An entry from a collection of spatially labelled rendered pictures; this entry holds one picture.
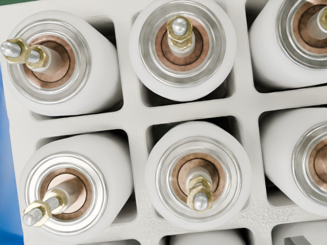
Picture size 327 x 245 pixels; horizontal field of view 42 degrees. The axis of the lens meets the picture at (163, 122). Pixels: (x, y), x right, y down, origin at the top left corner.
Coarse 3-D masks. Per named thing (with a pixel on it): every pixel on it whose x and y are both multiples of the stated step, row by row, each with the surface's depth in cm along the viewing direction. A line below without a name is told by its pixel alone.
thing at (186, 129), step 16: (176, 128) 38; (192, 128) 38; (208, 128) 38; (160, 144) 38; (224, 144) 37; (240, 144) 38; (240, 160) 37; (240, 192) 37; (160, 208) 38; (240, 208) 38; (176, 224) 38; (192, 224) 38; (208, 224) 38
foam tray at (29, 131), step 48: (48, 0) 45; (96, 0) 45; (144, 0) 44; (240, 0) 44; (240, 48) 44; (144, 96) 49; (240, 96) 44; (288, 96) 44; (144, 144) 45; (144, 192) 45; (48, 240) 46; (96, 240) 45; (144, 240) 45
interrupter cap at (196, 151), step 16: (176, 144) 37; (192, 144) 37; (208, 144) 37; (160, 160) 37; (176, 160) 37; (192, 160) 37; (208, 160) 37; (224, 160) 37; (160, 176) 37; (176, 176) 37; (224, 176) 37; (240, 176) 37; (160, 192) 37; (176, 192) 37; (224, 192) 37; (176, 208) 37; (224, 208) 37
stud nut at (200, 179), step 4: (196, 176) 34; (200, 176) 33; (192, 180) 33; (196, 180) 33; (200, 180) 33; (204, 180) 33; (188, 184) 34; (192, 184) 33; (204, 184) 33; (208, 184) 33; (188, 188) 33; (208, 188) 33
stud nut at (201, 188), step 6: (198, 186) 29; (204, 186) 29; (192, 192) 29; (198, 192) 29; (204, 192) 29; (210, 192) 29; (192, 198) 29; (210, 198) 29; (192, 204) 29; (210, 204) 29; (198, 210) 29; (204, 210) 29
